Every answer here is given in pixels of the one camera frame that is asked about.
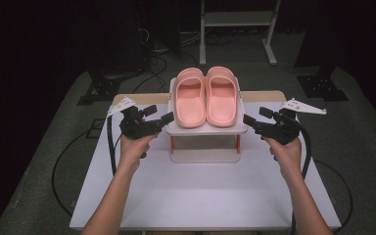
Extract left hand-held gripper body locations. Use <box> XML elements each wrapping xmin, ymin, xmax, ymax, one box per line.
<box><xmin>107</xmin><ymin>96</ymin><xmax>163</xmax><ymax>141</ymax></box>

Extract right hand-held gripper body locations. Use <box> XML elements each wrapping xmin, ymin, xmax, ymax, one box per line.
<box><xmin>258</xmin><ymin>97</ymin><xmax>327</xmax><ymax>146</ymax></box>

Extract pink slipper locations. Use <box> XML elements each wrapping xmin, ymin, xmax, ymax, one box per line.
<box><xmin>205</xmin><ymin>66</ymin><xmax>239</xmax><ymax>128</ymax></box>
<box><xmin>174</xmin><ymin>67</ymin><xmax>208</xmax><ymax>129</ymax></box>

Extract white shoe rack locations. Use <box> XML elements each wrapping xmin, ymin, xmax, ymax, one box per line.
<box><xmin>165</xmin><ymin>75</ymin><xmax>249</xmax><ymax>165</ymax></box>

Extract person's left hand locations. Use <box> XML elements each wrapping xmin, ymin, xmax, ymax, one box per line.
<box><xmin>117</xmin><ymin>132</ymin><xmax>160</xmax><ymax>174</ymax></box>

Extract person's right hand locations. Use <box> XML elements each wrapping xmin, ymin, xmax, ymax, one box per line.
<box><xmin>262</xmin><ymin>136</ymin><xmax>304</xmax><ymax>182</ymax></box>

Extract black stand base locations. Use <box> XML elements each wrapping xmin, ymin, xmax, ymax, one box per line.
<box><xmin>297</xmin><ymin>67</ymin><xmax>350</xmax><ymax>102</ymax></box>
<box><xmin>76</xmin><ymin>76</ymin><xmax>122</xmax><ymax>107</ymax></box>

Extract white table mat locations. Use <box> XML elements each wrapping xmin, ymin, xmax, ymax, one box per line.
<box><xmin>69</xmin><ymin>101</ymin><xmax>342</xmax><ymax>231</ymax></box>

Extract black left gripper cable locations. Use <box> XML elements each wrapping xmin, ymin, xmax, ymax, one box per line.
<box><xmin>52</xmin><ymin>116</ymin><xmax>122</xmax><ymax>217</ymax></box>

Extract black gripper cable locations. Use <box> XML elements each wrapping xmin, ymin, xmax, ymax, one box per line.
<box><xmin>52</xmin><ymin>116</ymin><xmax>122</xmax><ymax>217</ymax></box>
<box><xmin>290</xmin><ymin>126</ymin><xmax>354</xmax><ymax>235</ymax></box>

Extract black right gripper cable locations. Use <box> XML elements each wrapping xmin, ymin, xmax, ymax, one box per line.
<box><xmin>290</xmin><ymin>126</ymin><xmax>354</xmax><ymax>235</ymax></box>

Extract black floor cables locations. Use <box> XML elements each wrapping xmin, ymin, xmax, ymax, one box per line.
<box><xmin>131</xmin><ymin>27</ymin><xmax>199</xmax><ymax>94</ymax></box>

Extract white metal stand frame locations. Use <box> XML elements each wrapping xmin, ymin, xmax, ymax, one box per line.
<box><xmin>199</xmin><ymin>0</ymin><xmax>282</xmax><ymax>67</ymax></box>

